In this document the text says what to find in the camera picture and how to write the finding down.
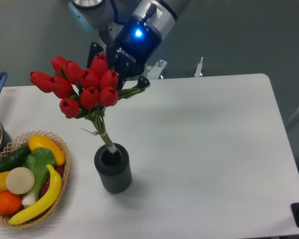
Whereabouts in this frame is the purple red vegetable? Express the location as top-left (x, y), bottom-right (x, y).
top-left (40, 165), bottom-right (64, 197)

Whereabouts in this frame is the dark grey ribbed vase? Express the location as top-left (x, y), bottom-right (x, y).
top-left (94, 143), bottom-right (132, 194)

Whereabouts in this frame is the yellow banana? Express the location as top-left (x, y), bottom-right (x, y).
top-left (8, 164), bottom-right (62, 226)

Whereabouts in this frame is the red tulip bouquet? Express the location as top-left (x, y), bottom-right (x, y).
top-left (30, 54), bottom-right (145, 153)

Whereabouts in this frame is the woven wicker basket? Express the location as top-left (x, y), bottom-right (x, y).
top-left (0, 130), bottom-right (71, 230)

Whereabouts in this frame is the green cucumber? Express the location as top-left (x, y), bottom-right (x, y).
top-left (0, 144), bottom-right (31, 173)

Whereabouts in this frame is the green bok choy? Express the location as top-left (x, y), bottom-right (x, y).
top-left (22, 147), bottom-right (56, 207)

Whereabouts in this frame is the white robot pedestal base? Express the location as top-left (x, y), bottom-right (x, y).
top-left (145, 56), bottom-right (204, 80)

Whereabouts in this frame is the orange fruit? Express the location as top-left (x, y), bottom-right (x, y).
top-left (0, 191), bottom-right (21, 215)

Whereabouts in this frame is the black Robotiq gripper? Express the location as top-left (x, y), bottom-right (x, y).
top-left (86, 16), bottom-right (162, 89)

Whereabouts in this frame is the beige round disc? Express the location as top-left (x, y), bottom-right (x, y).
top-left (5, 167), bottom-right (35, 195)

